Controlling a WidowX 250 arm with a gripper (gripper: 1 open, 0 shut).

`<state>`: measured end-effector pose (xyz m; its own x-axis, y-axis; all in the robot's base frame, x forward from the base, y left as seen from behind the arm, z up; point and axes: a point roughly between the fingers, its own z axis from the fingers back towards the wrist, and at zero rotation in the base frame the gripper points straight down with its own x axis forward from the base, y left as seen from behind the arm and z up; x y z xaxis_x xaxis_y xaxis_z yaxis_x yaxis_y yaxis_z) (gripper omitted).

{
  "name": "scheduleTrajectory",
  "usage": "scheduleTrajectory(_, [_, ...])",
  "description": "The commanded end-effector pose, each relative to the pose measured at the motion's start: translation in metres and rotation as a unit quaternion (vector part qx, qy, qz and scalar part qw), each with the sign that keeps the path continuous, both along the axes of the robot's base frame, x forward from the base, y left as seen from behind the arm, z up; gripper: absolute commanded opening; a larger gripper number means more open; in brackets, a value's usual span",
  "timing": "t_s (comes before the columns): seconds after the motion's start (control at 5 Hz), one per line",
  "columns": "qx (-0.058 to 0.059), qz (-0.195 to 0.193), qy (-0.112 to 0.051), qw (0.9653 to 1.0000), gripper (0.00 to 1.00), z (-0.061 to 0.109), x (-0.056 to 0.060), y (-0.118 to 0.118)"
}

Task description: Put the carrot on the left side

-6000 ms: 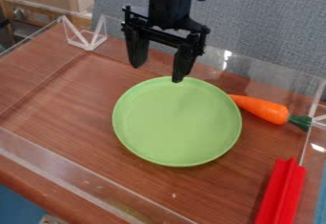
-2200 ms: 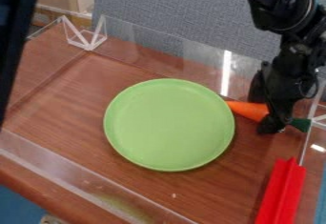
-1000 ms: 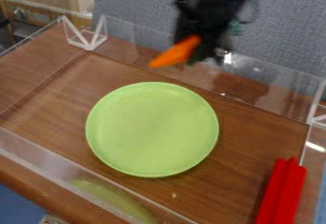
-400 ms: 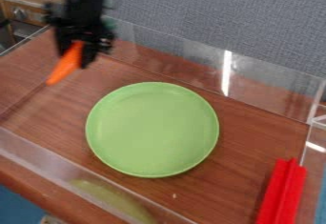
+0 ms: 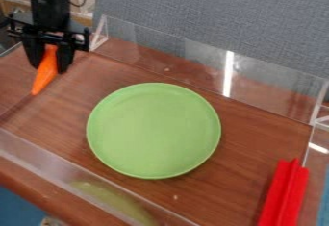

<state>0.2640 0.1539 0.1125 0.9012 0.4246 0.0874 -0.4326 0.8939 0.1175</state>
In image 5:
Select green round plate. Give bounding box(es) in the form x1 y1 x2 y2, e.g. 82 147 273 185
86 83 222 180

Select red plastic bracket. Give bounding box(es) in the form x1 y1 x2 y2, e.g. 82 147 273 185
257 159 309 226

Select clear acrylic triangle bracket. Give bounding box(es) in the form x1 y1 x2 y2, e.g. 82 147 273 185
88 15 110 51

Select clear acrylic tray wall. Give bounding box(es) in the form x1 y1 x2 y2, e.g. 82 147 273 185
0 17 329 226

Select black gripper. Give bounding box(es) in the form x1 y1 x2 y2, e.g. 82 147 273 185
8 0 90 74

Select orange toy carrot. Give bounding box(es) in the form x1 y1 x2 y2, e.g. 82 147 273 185
31 45 58 95

